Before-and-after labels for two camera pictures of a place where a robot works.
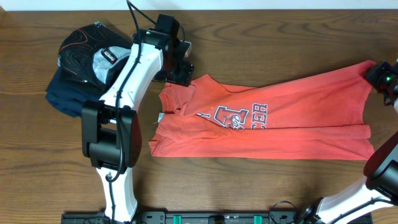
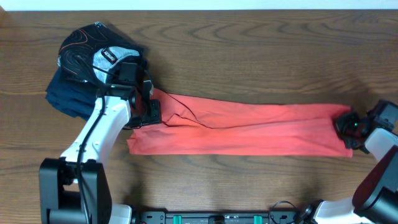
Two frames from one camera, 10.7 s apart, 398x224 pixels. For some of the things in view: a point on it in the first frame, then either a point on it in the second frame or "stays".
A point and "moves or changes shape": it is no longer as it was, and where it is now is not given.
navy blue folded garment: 69,95 stays
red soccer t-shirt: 319,116 moves or changes shape
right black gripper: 376,73 to 340,124
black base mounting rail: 191,218 stays
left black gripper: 185,78 to 156,116
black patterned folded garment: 93,53 stays
